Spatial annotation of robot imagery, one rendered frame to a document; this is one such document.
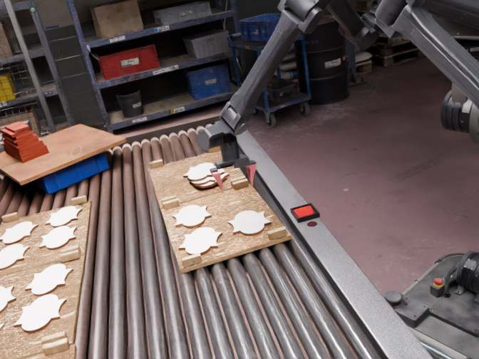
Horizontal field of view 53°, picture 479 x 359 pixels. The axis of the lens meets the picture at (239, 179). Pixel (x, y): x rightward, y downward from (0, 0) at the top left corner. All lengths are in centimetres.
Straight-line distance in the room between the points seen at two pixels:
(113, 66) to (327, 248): 464
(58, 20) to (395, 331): 570
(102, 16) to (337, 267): 480
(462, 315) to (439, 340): 16
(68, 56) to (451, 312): 530
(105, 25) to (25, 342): 471
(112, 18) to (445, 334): 475
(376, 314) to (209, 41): 507
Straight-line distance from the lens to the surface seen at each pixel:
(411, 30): 113
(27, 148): 237
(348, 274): 134
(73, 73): 645
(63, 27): 638
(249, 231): 151
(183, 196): 183
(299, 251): 144
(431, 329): 218
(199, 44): 595
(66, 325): 139
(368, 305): 124
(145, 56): 583
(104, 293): 148
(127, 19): 585
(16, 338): 143
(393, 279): 279
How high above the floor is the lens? 174
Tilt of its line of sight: 25 degrees down
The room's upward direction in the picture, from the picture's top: 11 degrees counter-clockwise
